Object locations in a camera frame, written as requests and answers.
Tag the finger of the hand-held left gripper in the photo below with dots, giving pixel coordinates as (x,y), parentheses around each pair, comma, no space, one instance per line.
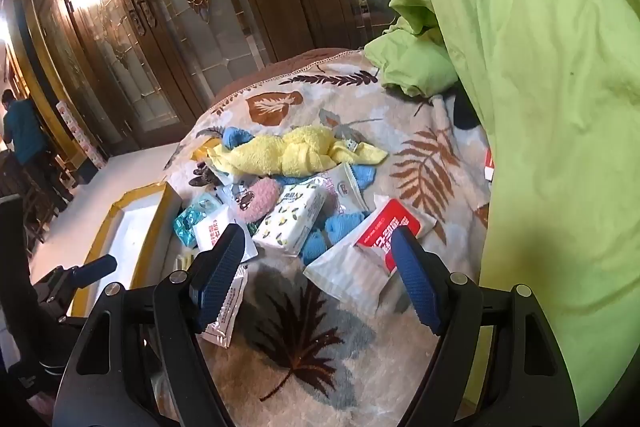
(97,267)

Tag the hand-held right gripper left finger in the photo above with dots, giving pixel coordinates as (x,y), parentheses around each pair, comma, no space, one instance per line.
(217,277)

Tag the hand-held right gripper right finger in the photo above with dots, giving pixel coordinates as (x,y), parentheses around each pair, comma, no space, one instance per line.
(417,282)

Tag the white packet with red print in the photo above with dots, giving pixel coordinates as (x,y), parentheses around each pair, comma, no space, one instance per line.
(212,232)

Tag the yellow taped white box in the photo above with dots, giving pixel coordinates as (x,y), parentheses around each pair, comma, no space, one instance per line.
(135,227)

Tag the red and white packet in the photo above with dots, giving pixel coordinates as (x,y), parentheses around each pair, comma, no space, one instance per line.
(350,277)
(380,232)

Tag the teal cartoon packet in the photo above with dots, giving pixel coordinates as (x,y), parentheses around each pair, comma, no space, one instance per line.
(192,219)

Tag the small blue towel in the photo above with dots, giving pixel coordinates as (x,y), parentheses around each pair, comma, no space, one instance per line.
(335,237)

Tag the yellow fuzzy towel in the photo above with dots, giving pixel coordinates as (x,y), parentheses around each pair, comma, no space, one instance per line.
(290,149)

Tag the small white sachet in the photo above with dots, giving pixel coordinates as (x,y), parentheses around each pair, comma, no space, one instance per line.
(227,312)

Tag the pink fuzzy round puff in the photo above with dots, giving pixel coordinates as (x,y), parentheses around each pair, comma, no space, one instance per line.
(262,199)

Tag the lemon print tissue pack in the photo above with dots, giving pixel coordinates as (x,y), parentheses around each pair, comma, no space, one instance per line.
(290,217)

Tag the dark wooden chair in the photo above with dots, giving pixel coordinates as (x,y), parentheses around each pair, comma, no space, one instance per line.
(22,202)

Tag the white packet with red logo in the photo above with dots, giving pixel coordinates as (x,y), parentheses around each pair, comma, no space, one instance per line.
(347,192)

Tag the leaf print blanket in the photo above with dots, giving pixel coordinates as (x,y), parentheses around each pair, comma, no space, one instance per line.
(320,357)

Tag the yellow flat packet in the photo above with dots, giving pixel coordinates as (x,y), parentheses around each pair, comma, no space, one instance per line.
(205,149)

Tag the stack of printed cartons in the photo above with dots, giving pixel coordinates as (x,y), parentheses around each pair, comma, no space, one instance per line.
(80,132)

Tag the small red white box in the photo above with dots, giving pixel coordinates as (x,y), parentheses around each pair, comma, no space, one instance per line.
(489,164)

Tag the lime green bedsheet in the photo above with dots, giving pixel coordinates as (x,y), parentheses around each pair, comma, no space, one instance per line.
(540,82)

